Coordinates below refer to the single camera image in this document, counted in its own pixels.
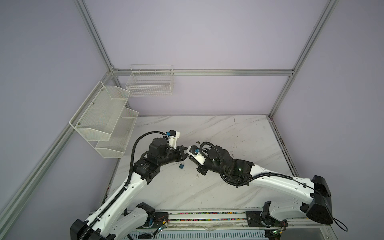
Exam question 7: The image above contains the aluminium frame profile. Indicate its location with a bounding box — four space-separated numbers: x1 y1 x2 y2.
0 0 340 223

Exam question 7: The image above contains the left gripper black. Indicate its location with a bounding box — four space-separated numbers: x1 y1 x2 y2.
158 145 190 167

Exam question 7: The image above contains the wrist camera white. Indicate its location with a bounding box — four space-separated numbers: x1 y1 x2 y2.
187 145 206 166
166 130 180 149

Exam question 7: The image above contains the lower white mesh shelf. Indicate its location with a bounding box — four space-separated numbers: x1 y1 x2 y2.
96 108 139 159

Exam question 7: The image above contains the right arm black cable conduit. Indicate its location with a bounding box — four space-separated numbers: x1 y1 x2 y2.
199 141 313 188

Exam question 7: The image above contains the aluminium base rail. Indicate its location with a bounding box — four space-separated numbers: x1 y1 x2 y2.
78 207 338 240

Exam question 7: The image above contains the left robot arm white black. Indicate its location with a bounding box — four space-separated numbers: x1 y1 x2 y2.
70 137 187 240

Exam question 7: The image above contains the white wire basket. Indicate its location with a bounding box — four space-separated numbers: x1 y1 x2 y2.
126 65 174 97

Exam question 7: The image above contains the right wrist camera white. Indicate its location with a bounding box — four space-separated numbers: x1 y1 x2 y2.
187 145 206 166

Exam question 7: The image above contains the upper white mesh shelf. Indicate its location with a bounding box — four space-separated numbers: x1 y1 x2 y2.
69 82 130 142

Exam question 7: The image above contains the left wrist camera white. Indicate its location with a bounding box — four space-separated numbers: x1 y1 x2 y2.
166 130 180 149

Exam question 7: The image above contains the white mesh shelf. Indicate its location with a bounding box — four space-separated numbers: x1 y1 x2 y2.
96 108 139 159
69 82 130 142

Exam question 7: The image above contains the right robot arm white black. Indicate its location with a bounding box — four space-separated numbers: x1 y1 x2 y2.
187 142 334 228

